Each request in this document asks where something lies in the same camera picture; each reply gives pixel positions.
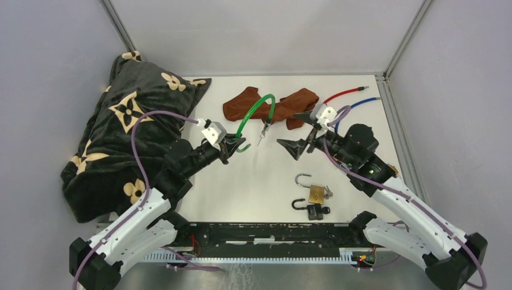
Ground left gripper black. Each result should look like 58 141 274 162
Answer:
183 133 246 178

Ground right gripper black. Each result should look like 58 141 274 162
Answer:
276 110 356 167

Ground green lock keys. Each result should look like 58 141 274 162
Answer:
257 123 270 146

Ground blue cable lock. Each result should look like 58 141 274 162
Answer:
334 97 381 134

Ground green cable lock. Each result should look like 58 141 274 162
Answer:
235 94 277 153

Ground red cable lock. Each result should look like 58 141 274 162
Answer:
322 86 369 104

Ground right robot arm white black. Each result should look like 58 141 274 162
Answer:
279 109 488 289

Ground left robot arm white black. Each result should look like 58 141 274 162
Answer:
69 134 245 289

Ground brown cloth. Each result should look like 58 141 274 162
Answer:
222 86 320 131

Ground open brass padlock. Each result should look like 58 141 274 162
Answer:
295 173 325 205

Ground silver padlock keys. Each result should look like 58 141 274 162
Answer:
324 185 333 199

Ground black padlock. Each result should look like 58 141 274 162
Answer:
291 199 324 221

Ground black floral blanket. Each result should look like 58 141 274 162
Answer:
60 51 212 224

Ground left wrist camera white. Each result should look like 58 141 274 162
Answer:
201 121 226 146

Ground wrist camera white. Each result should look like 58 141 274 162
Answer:
315 104 338 127
201 121 226 146

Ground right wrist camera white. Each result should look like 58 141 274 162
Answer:
315 104 338 127

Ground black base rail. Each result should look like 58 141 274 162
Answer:
170 222 374 258

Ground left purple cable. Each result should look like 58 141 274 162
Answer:
72 111 201 290

